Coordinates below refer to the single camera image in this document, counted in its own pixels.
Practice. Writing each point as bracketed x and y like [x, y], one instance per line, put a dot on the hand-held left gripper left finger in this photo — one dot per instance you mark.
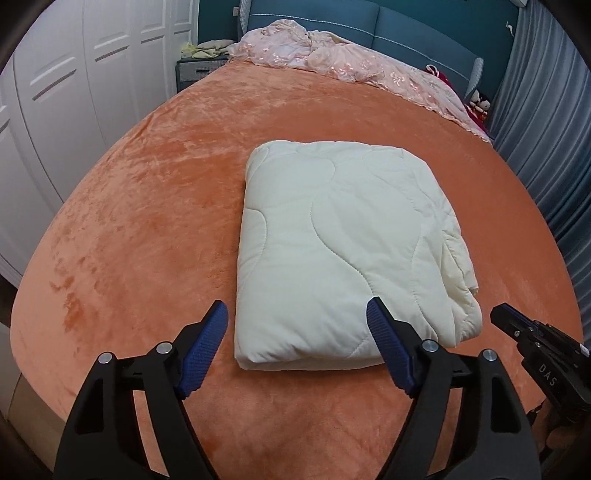
[203, 350]

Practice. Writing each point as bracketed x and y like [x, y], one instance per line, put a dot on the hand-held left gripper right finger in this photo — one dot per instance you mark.
[388, 341]

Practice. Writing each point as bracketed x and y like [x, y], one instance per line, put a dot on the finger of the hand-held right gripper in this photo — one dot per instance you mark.
[508, 321]

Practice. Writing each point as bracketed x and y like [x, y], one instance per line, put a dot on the white quilt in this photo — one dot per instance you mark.
[341, 240]

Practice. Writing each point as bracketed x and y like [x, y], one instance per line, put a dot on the orange velvet bedspread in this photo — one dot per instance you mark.
[138, 230]

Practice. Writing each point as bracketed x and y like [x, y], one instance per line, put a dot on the grey curtain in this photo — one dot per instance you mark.
[549, 138]

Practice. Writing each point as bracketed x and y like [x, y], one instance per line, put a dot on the plush doll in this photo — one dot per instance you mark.
[480, 105]

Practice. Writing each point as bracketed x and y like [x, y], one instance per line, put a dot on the red cloth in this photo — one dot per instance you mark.
[441, 76]

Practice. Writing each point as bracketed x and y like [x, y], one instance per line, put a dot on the white wardrobe doors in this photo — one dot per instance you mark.
[69, 115]

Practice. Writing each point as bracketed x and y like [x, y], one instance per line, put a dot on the grey nightstand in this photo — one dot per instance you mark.
[196, 74]

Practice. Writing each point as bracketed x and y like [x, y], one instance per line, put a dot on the pink lace blanket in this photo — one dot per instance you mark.
[346, 60]

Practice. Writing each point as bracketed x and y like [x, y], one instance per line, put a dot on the pale yellow cloth pile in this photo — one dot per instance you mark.
[207, 48]

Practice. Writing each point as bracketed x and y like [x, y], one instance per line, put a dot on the blue upholstered headboard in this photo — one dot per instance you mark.
[415, 27]

